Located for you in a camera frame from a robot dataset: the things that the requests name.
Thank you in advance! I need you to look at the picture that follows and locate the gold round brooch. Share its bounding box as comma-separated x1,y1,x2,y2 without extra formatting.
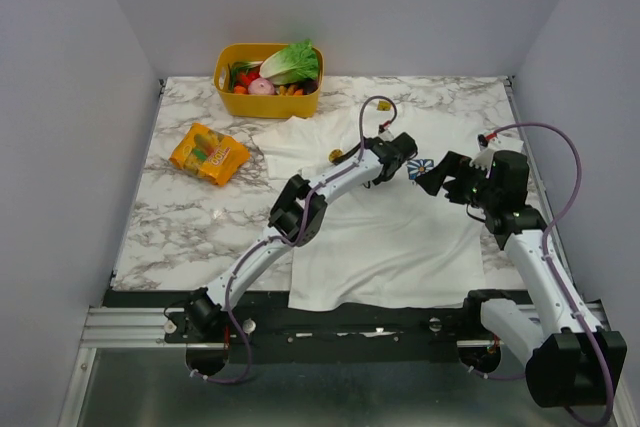
328,149,343,163

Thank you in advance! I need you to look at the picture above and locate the white t-shirt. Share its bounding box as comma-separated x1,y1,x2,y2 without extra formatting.
251,105,526,311

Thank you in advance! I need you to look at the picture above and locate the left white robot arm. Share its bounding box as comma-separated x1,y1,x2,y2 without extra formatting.
184,133,417,342

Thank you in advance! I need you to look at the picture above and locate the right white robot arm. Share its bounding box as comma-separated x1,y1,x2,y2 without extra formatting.
415,150,627,408

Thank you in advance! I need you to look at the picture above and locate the green toy cabbage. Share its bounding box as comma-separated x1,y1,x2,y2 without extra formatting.
259,39,320,85

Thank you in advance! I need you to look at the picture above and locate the pink toy onion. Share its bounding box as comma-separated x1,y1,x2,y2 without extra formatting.
248,77,275,95

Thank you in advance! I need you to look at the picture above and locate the red toy pepper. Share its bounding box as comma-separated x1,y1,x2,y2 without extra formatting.
235,71,259,89

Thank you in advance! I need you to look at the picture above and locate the orange snack bag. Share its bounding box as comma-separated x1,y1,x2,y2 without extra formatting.
169,123,250,187

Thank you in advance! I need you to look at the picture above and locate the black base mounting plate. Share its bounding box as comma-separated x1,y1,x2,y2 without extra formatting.
102,289,539,364

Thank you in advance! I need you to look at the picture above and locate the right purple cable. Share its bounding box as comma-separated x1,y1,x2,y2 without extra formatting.
467,122,616,426

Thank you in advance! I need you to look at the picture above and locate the aluminium rail frame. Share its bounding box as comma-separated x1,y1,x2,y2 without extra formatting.
80,307,166,349

